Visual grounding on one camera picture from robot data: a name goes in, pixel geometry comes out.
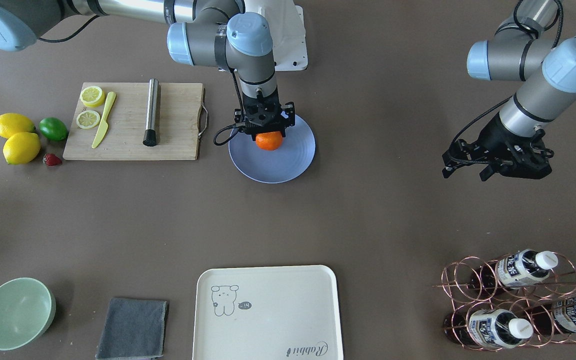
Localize wooden cutting board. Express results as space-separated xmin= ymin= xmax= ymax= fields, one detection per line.
xmin=62 ymin=82 xmax=205 ymax=161

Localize cream rabbit tray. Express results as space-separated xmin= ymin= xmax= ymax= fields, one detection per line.
xmin=192 ymin=264 xmax=345 ymax=360

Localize yellow plastic knife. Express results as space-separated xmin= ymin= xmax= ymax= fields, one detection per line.
xmin=91 ymin=91 xmax=117 ymax=149

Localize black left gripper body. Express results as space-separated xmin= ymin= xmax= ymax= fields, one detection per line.
xmin=442 ymin=115 xmax=554 ymax=182

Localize yellow lemon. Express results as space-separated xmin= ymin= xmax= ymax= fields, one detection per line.
xmin=0 ymin=112 xmax=35 ymax=139
xmin=2 ymin=132 xmax=41 ymax=165

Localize grey folded cloth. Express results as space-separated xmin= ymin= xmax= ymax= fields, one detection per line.
xmin=94 ymin=297 xmax=169 ymax=360

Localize orange fruit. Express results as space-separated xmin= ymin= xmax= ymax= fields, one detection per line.
xmin=254 ymin=131 xmax=284 ymax=151

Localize green bowl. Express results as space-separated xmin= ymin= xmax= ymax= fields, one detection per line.
xmin=0 ymin=277 xmax=57 ymax=351

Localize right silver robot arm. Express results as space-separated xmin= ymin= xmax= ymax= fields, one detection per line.
xmin=0 ymin=0 xmax=296 ymax=138

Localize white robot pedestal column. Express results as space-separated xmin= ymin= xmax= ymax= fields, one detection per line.
xmin=245 ymin=0 xmax=309 ymax=72

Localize green lime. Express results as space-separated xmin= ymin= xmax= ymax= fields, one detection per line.
xmin=38 ymin=117 xmax=69 ymax=142

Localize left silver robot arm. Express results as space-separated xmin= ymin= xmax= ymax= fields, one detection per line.
xmin=442 ymin=0 xmax=576 ymax=182

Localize yellow lemon far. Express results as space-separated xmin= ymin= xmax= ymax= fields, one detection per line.
xmin=0 ymin=112 xmax=35 ymax=139

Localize copper wire bottle rack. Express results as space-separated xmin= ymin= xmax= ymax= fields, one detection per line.
xmin=439 ymin=251 xmax=576 ymax=348

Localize metal handled knife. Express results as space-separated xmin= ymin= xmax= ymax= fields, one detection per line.
xmin=142 ymin=78 xmax=161 ymax=147

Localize yellow lemon near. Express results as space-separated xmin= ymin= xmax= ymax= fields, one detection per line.
xmin=2 ymin=132 xmax=41 ymax=165

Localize blue plate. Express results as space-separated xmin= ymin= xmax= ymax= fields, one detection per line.
xmin=228 ymin=115 xmax=316 ymax=183

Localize dark tea bottle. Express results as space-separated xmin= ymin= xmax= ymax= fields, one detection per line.
xmin=442 ymin=307 xmax=534 ymax=351
xmin=468 ymin=249 xmax=559 ymax=296
xmin=526 ymin=296 xmax=576 ymax=337

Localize red strawberry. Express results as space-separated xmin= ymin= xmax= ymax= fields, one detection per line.
xmin=42 ymin=153 xmax=63 ymax=167

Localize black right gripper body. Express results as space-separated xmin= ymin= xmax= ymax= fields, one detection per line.
xmin=234 ymin=90 xmax=296 ymax=136

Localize lemon half slice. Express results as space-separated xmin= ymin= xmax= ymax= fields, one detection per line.
xmin=78 ymin=85 xmax=106 ymax=108
xmin=75 ymin=110 xmax=101 ymax=130

